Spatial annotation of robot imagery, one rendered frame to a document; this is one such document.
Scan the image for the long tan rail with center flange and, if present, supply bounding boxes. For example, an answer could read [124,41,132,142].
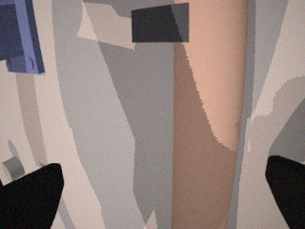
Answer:
[132,0,249,229]

